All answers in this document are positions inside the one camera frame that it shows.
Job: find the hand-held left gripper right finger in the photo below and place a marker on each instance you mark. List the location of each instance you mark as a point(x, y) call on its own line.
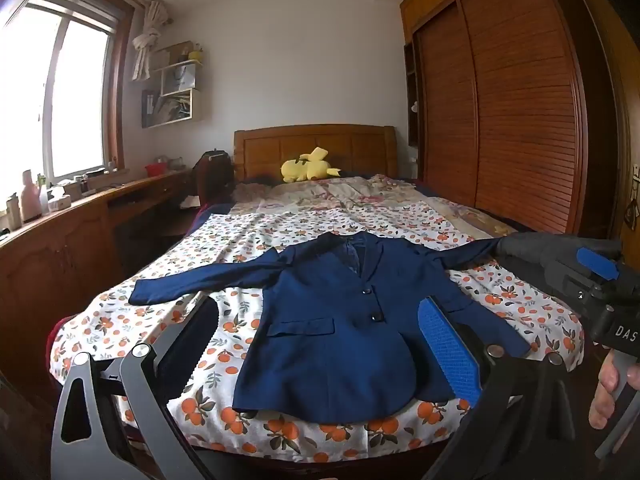
point(445, 345)

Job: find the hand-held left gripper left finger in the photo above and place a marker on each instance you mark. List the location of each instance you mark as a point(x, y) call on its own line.
point(195, 330)

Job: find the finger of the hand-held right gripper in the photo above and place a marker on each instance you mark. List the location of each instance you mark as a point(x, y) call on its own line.
point(597, 262)

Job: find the navy blue suit jacket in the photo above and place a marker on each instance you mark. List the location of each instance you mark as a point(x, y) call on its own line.
point(325, 350)

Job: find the person's right hand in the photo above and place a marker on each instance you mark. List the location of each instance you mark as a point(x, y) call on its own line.
point(602, 395)

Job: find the dark key pouch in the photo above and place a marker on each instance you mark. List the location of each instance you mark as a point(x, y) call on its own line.
point(634, 215)

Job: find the white orange-print bed sheet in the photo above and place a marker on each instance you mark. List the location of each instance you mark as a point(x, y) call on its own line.
point(125, 320)

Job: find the dark red chair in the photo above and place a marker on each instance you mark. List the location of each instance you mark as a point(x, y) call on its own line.
point(212, 192)

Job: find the long wooden desk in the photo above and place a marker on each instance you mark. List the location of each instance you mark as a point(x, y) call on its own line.
point(65, 240)

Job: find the red bowl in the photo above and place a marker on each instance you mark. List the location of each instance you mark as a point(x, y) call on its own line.
point(156, 170)

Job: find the brown slatted wardrobe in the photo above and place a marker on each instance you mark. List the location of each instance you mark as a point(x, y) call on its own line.
point(525, 110)

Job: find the black bag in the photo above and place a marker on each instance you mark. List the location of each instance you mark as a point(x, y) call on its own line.
point(217, 162)

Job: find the brown wooden door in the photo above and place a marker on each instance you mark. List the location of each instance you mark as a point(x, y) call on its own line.
point(612, 85)

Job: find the white tissue box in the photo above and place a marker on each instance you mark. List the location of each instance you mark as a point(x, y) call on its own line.
point(60, 202)

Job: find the yellow plush toy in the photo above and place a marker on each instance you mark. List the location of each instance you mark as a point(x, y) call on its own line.
point(300, 167)

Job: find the white bottle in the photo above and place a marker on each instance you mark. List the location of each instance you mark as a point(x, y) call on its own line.
point(13, 215)

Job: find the wooden bed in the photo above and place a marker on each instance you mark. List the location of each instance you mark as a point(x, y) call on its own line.
point(320, 142)

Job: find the window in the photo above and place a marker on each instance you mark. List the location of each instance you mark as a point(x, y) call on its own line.
point(75, 100)

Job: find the tied beige curtain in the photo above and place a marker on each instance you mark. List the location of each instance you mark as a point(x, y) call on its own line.
point(145, 40)

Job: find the white wall shelf unit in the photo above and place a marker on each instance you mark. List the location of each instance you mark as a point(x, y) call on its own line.
point(196, 105)

